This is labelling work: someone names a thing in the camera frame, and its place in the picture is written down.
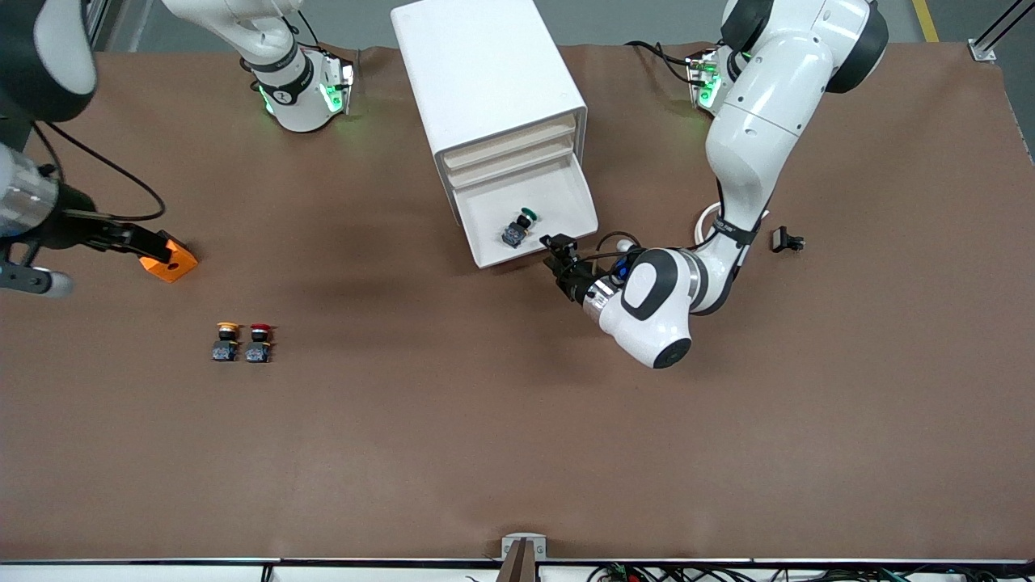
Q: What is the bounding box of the white curved plastic arc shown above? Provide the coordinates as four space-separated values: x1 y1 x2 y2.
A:
694 202 771 245

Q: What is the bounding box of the white drawer holding button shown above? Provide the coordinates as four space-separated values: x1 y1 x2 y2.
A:
450 154 600 269

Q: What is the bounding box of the tangled black cable bundle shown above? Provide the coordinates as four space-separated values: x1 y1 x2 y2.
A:
586 563 1035 582

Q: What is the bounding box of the black base power cable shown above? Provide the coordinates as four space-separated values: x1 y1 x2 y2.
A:
627 40 698 86

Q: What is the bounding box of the brown camera support bar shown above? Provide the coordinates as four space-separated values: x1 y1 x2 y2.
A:
496 540 539 582

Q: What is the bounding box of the white table edge rail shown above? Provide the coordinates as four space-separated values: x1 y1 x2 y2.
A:
0 558 1035 582

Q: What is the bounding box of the aluminium frame profile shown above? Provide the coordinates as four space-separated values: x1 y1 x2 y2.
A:
84 0 111 51
970 0 1035 62

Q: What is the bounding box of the brown paper table cover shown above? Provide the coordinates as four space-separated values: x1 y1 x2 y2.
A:
0 42 1035 563

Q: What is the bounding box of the green push button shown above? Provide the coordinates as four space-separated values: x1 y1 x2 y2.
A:
501 207 541 248

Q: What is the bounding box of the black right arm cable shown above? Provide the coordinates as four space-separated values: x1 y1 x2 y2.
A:
31 121 167 222

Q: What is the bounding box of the grey metal bracket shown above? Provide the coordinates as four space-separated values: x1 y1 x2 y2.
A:
501 533 547 561

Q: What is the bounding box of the orange box with black base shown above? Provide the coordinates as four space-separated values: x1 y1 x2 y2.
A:
139 230 199 283

